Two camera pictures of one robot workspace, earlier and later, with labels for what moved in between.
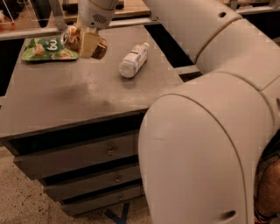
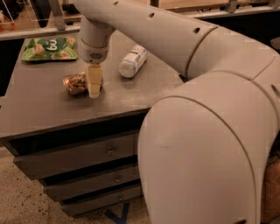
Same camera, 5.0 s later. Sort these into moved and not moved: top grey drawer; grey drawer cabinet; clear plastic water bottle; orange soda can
Moved: orange soda can
Not moved: top grey drawer; grey drawer cabinet; clear plastic water bottle
